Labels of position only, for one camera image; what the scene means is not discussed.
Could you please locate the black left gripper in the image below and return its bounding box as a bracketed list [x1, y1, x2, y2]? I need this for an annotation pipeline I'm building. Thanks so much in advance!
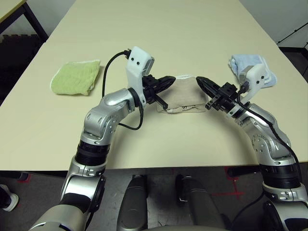
[141, 75, 176, 110]

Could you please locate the white black sneaker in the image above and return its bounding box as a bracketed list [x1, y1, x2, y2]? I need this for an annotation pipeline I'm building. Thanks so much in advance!
[0, 184, 20, 212]

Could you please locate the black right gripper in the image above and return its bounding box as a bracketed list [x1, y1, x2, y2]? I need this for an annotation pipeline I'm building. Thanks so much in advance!
[196, 76, 241, 113]

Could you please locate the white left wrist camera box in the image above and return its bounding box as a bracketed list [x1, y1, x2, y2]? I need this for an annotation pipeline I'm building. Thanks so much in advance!
[125, 46, 156, 107]

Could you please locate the folded green towel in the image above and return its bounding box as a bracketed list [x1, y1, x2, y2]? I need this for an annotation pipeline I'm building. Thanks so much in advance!
[50, 59, 102, 96]

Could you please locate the black framed side table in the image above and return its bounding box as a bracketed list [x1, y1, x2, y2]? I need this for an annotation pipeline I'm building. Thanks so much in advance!
[0, 0, 49, 42]

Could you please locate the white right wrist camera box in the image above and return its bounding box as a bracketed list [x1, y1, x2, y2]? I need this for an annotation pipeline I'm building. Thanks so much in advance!
[238, 63, 268, 102]

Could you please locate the dark grey robot left leg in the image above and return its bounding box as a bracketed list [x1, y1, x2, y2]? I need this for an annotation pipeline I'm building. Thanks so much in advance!
[116, 174, 149, 231]

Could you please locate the dark grey robot right leg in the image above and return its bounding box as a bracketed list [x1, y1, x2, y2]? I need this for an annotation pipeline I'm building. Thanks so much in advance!
[175, 174, 226, 231]

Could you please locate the beige towel with white trim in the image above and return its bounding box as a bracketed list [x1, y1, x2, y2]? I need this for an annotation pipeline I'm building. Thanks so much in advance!
[155, 75, 209, 114]

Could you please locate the folded light blue towel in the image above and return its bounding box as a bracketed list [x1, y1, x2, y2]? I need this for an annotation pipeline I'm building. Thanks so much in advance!
[228, 54, 278, 90]

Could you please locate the black tripod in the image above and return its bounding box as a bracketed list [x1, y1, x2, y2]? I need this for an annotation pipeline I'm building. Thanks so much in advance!
[276, 23, 308, 48]

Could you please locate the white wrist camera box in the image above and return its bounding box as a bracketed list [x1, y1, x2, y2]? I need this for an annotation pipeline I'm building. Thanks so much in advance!
[238, 63, 268, 102]
[125, 46, 156, 107]

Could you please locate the dark grey robot leg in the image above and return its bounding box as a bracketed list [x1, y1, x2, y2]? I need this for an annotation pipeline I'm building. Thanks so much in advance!
[175, 174, 226, 231]
[116, 174, 149, 231]

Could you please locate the black foam floor mat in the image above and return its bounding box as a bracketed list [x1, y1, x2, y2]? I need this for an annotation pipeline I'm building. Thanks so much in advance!
[0, 35, 47, 106]

